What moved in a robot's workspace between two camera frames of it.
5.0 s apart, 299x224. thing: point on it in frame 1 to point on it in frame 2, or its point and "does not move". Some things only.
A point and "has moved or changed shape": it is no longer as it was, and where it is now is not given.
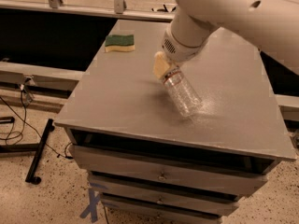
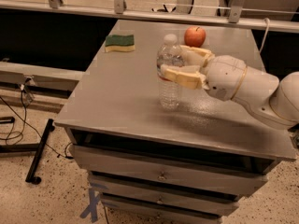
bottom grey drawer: x=149 y=216 does not move
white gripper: x=179 y=51 to x=224 y=76
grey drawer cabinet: x=145 y=162 does not move
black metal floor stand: x=33 y=174 does not move
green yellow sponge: x=114 y=43 does not move
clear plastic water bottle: x=182 y=93 has moved or changed shape
